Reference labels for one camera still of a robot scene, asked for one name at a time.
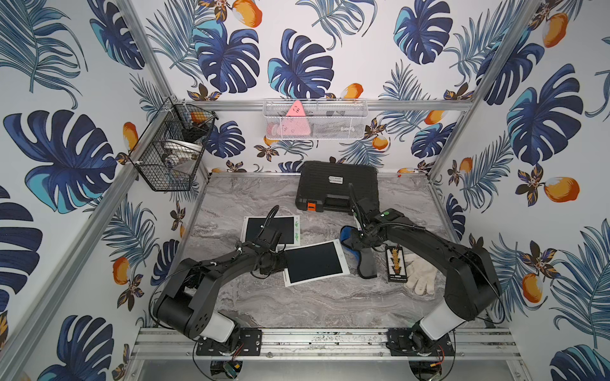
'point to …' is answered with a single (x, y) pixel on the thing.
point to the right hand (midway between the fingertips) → (359, 240)
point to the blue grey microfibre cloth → (367, 265)
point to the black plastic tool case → (323, 186)
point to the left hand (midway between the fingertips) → (284, 266)
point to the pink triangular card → (295, 123)
